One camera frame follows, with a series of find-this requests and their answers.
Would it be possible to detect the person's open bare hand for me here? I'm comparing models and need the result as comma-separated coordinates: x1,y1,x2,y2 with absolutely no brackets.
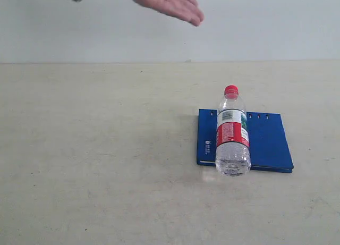
132,0,204,27

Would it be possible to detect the clear water bottle red cap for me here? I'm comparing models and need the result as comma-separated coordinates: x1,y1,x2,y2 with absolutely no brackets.
215,85,251,176

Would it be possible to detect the blue ring binder notebook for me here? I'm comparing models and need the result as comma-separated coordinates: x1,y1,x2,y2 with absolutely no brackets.
197,109,294,173

